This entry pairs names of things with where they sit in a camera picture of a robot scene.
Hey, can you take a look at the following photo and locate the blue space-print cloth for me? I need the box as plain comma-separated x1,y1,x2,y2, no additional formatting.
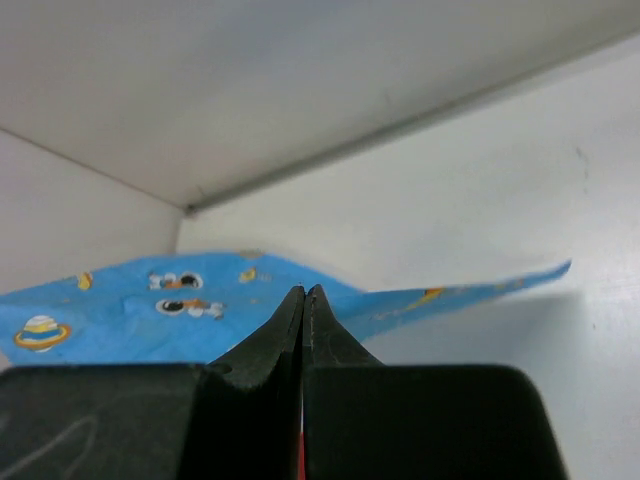
1,251,569,366

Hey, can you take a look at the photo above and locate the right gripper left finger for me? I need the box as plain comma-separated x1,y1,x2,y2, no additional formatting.
192,287,304,479

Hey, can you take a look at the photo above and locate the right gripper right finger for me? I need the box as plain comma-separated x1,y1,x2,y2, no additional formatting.
301,285,384,479

